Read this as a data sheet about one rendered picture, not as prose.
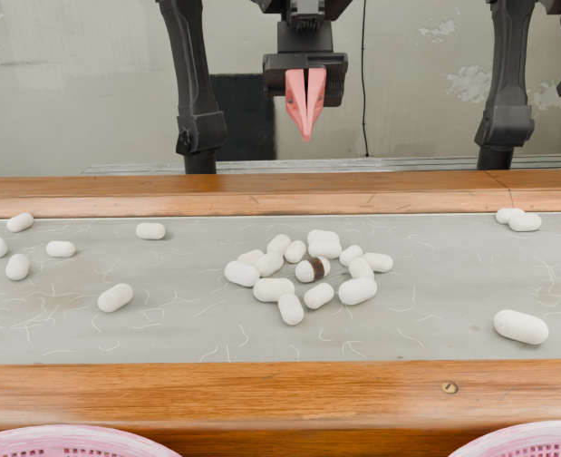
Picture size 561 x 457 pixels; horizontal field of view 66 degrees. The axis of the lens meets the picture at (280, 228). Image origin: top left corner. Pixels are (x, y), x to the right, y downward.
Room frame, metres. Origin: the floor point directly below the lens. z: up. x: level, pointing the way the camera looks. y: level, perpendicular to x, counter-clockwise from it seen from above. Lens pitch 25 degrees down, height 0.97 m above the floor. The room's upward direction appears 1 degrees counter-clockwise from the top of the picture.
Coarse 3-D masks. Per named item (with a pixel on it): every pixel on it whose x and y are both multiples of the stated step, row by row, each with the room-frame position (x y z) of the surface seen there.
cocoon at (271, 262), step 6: (270, 252) 0.39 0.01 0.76; (276, 252) 0.39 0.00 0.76; (258, 258) 0.38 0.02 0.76; (264, 258) 0.38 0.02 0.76; (270, 258) 0.38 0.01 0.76; (276, 258) 0.38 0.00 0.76; (282, 258) 0.39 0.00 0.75; (258, 264) 0.37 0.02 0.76; (264, 264) 0.37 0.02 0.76; (270, 264) 0.37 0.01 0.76; (276, 264) 0.38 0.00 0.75; (282, 264) 0.39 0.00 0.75; (258, 270) 0.37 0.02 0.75; (264, 270) 0.37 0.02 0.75; (270, 270) 0.37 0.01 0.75; (276, 270) 0.38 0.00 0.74; (264, 276) 0.37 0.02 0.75
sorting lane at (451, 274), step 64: (128, 256) 0.43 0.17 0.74; (192, 256) 0.42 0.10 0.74; (448, 256) 0.41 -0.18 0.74; (512, 256) 0.41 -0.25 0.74; (0, 320) 0.31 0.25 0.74; (64, 320) 0.31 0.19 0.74; (128, 320) 0.31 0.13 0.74; (192, 320) 0.31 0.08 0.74; (256, 320) 0.30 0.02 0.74; (320, 320) 0.30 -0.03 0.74; (384, 320) 0.30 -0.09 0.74; (448, 320) 0.30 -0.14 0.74
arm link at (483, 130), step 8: (488, 120) 0.83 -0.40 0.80; (480, 128) 0.85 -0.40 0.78; (488, 128) 0.82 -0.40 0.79; (480, 136) 0.84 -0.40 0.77; (528, 136) 0.82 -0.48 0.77; (480, 144) 0.84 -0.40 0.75; (488, 144) 0.84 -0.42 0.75; (496, 144) 0.84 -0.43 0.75; (504, 144) 0.83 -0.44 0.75; (512, 144) 0.83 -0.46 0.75; (520, 144) 0.83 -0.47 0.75
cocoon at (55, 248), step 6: (48, 246) 0.42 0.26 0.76; (54, 246) 0.42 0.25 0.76; (60, 246) 0.42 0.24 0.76; (66, 246) 0.42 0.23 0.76; (72, 246) 0.43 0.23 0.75; (48, 252) 0.42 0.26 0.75; (54, 252) 0.42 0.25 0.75; (60, 252) 0.42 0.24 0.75; (66, 252) 0.42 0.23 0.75; (72, 252) 0.42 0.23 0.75
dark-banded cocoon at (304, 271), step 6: (324, 258) 0.38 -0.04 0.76; (300, 264) 0.37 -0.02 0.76; (306, 264) 0.36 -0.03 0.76; (324, 264) 0.37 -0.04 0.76; (300, 270) 0.36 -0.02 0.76; (306, 270) 0.36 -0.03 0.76; (312, 270) 0.36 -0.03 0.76; (324, 270) 0.37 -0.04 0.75; (300, 276) 0.36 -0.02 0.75; (306, 276) 0.36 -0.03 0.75; (312, 276) 0.36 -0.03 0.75; (324, 276) 0.37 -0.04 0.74
